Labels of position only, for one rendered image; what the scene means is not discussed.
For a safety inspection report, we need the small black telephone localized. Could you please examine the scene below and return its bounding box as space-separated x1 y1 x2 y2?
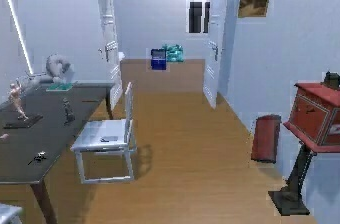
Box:
27 151 48 166

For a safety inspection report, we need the blue box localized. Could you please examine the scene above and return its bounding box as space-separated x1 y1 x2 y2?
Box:
150 48 168 71

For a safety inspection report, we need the small grey flat remote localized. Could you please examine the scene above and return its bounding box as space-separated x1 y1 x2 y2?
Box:
99 135 119 143

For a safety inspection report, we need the white room door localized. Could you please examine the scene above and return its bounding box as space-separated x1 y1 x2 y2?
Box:
97 0 124 111
202 0 228 110

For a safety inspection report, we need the red bin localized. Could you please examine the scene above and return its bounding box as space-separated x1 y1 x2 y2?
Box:
250 114 282 164

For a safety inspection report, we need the dark window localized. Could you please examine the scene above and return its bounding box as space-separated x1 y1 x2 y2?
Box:
188 1 211 34

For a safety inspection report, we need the small dark figurine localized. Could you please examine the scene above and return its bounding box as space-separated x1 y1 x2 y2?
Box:
62 97 77 125

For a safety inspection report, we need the green flat book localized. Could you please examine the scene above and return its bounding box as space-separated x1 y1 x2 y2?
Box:
46 82 78 92

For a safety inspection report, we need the grey curved sculpture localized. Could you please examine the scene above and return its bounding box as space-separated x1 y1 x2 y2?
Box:
27 54 74 88

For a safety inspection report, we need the brown framed picture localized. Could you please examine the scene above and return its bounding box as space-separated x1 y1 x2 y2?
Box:
237 0 270 19

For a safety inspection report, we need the pink human figure statue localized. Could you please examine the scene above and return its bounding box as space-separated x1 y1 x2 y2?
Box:
3 82 44 130

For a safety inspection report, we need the dark grey long table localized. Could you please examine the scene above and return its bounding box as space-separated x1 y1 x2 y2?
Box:
0 81 116 224

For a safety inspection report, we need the dark small pot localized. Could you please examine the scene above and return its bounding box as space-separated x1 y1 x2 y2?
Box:
322 71 340 91

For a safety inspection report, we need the grey door handle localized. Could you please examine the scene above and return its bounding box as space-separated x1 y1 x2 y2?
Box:
98 41 118 62
208 40 219 62

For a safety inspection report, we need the red box on black post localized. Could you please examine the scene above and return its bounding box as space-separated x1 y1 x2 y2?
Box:
268 82 340 217

